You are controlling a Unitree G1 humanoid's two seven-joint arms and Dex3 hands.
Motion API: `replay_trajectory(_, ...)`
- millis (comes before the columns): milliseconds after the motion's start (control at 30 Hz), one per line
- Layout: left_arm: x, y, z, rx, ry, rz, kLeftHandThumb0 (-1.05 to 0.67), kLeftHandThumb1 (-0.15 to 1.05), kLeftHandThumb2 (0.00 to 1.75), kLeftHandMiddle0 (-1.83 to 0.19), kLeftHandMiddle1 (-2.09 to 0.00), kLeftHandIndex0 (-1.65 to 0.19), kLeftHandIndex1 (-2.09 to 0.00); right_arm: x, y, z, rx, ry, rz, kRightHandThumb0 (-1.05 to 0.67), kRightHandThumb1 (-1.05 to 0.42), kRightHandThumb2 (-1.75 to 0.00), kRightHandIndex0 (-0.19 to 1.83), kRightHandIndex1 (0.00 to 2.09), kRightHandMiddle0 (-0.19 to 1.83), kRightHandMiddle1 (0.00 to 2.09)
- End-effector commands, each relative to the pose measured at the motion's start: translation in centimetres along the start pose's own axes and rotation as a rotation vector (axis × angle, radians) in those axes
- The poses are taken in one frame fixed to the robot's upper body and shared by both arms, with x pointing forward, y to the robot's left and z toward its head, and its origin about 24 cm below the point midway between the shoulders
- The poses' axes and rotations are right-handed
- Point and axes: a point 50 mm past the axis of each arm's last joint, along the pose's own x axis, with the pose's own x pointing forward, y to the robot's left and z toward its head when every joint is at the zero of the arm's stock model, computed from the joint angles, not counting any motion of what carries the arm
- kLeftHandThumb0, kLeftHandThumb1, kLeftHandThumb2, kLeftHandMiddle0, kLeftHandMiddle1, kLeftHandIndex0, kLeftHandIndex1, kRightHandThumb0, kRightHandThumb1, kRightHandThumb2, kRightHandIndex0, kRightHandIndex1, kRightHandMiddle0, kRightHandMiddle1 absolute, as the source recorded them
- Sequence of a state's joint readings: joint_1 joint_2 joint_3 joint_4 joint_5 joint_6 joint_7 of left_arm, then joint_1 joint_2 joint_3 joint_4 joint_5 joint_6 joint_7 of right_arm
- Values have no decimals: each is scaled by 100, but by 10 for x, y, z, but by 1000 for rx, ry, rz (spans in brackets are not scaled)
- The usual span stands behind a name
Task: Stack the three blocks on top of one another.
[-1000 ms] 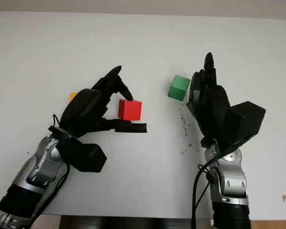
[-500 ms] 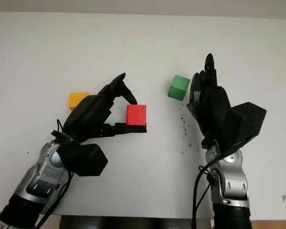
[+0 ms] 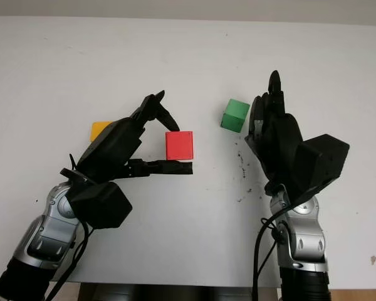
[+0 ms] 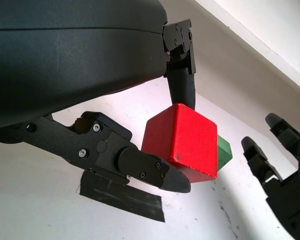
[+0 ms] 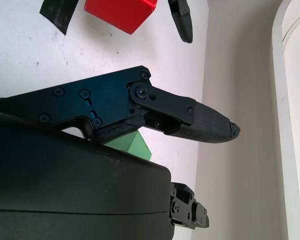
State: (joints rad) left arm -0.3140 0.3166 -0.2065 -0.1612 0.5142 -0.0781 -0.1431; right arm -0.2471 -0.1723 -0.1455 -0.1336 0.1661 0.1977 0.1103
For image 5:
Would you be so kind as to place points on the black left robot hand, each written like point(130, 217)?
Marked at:
point(183, 22)

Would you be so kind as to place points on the white curved background panel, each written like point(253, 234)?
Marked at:
point(295, 125)

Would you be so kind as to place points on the black tape strip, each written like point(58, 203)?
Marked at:
point(57, 15)

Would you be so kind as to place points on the green cube block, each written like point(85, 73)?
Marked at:
point(137, 147)

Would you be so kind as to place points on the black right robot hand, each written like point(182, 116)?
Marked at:
point(65, 195)

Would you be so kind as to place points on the red cube block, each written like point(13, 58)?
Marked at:
point(120, 12)

